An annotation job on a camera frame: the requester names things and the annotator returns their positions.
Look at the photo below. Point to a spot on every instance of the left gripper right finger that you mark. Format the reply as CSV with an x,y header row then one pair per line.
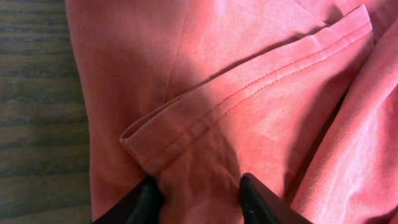
x,y
260,205

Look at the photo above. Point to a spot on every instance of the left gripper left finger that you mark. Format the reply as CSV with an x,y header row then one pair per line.
x,y
140,206

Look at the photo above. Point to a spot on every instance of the red-orange t-shirt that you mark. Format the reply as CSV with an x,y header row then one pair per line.
x,y
302,94

